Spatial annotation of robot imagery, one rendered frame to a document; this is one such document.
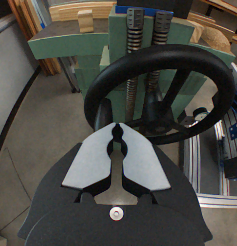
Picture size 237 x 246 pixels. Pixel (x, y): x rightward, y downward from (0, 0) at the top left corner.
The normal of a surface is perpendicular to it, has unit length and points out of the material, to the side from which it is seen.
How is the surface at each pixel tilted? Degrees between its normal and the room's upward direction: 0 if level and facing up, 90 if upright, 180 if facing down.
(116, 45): 90
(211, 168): 0
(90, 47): 90
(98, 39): 90
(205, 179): 0
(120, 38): 90
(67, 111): 0
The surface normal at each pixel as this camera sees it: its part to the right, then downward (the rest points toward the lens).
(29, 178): 0.03, -0.51
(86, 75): -0.02, 0.86
